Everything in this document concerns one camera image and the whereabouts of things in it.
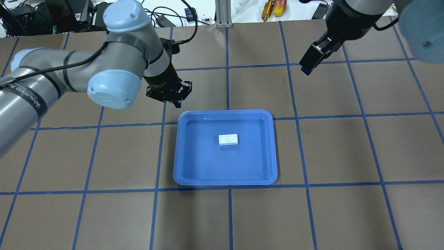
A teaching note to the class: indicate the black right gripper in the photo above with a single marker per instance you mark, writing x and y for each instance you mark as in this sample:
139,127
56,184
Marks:
348,26

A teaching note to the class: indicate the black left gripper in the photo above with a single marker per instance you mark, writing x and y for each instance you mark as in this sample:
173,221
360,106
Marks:
162,82

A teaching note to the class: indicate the white block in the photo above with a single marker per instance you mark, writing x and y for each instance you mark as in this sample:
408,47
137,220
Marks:
223,139
232,139

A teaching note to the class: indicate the blue plastic tray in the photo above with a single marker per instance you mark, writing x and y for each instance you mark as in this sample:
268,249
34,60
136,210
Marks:
199,159

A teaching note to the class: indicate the black power adapter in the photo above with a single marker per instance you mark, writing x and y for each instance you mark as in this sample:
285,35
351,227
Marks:
321,11

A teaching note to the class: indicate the mango fruit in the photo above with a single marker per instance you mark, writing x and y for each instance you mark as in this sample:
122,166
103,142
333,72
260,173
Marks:
279,7

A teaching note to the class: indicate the gold bottle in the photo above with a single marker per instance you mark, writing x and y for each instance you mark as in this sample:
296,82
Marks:
267,10

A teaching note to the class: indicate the aluminium frame post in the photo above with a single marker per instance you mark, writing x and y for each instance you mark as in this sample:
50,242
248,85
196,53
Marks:
223,17

